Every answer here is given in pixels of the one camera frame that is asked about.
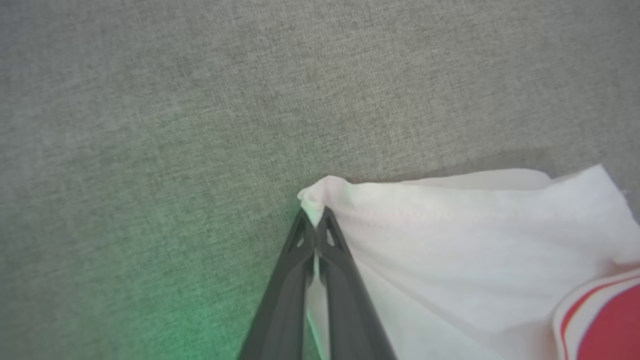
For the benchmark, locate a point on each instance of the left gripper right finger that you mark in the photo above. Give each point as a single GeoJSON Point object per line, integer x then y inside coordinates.
{"type": "Point", "coordinates": [350, 310]}

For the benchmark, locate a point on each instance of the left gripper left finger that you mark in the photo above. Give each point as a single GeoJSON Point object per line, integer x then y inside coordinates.
{"type": "Point", "coordinates": [285, 310]}

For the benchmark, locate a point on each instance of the red and white Bulls jersey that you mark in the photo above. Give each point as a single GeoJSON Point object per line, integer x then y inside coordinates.
{"type": "Point", "coordinates": [475, 260]}

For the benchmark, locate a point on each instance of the grey fabric sofa cushion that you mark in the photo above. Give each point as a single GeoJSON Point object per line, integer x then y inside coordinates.
{"type": "Point", "coordinates": [150, 125]}

